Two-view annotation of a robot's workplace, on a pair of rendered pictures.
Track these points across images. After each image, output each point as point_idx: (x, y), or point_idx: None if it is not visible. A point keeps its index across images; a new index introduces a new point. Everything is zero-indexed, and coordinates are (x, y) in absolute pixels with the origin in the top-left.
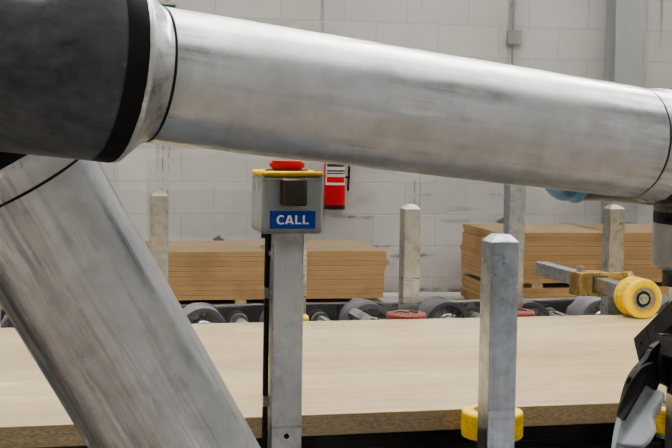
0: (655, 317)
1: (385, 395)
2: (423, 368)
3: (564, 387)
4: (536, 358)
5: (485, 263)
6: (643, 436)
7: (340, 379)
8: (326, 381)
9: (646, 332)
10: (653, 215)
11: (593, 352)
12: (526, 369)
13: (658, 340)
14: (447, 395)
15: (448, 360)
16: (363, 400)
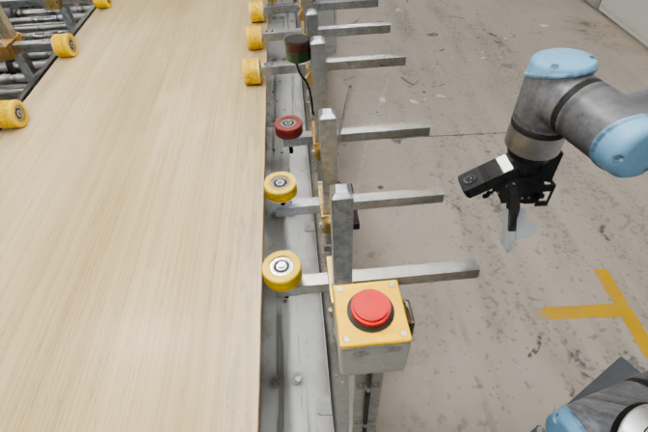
0: (498, 177)
1: (207, 321)
2: (122, 279)
3: (216, 213)
4: (121, 206)
5: (341, 211)
6: (531, 230)
7: (137, 345)
8: (141, 358)
9: (485, 185)
10: (543, 137)
11: (119, 175)
12: (154, 220)
13: (513, 188)
14: (219, 281)
15: (101, 257)
16: (220, 339)
